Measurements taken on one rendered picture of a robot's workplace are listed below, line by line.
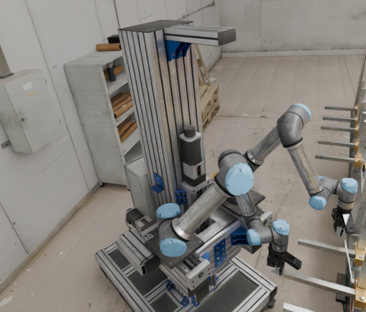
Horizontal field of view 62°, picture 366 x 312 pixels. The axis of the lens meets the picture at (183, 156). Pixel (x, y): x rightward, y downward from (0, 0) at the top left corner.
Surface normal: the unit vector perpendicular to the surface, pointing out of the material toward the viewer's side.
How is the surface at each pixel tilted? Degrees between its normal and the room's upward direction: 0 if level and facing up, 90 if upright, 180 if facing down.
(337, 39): 90
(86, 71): 90
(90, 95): 90
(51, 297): 0
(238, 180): 85
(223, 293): 0
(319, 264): 0
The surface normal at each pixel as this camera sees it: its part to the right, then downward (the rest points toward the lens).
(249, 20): -0.34, 0.51
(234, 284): -0.11, -0.85
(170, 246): 0.04, 0.59
